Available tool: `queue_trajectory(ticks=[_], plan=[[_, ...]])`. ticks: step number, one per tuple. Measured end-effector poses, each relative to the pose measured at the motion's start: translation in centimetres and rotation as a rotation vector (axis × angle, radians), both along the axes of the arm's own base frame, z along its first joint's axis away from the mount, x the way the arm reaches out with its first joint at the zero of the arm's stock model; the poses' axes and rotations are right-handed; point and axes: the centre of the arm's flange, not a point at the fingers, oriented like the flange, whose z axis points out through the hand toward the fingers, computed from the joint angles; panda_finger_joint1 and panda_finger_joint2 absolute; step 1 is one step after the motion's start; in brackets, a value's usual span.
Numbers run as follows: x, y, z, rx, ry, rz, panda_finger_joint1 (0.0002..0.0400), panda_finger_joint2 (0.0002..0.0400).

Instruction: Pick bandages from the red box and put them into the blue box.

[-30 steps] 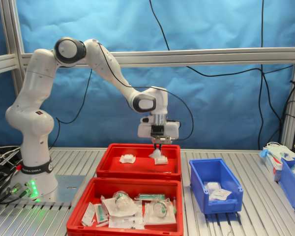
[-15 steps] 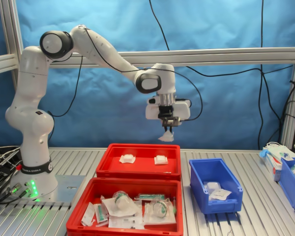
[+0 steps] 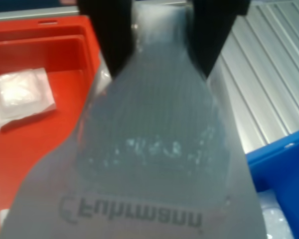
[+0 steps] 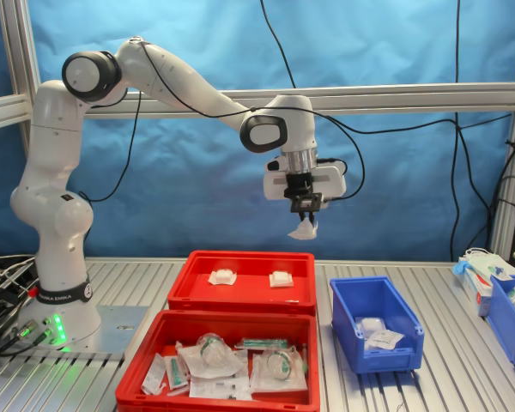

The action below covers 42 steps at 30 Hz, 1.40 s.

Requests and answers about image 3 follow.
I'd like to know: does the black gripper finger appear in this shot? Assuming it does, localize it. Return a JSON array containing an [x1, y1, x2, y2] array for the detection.
[[77, 0, 135, 78], [186, 0, 250, 78]]

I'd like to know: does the red plastic box with bandages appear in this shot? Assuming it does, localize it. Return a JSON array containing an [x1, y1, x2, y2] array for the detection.
[[0, 14, 103, 239]]

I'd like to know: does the white gauze bandage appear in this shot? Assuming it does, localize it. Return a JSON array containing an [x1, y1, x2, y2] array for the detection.
[[0, 67, 57, 132], [0, 0, 269, 239]]

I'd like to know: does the blue plastic box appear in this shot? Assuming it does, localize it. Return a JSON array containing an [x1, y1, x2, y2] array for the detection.
[[244, 126, 299, 239]]

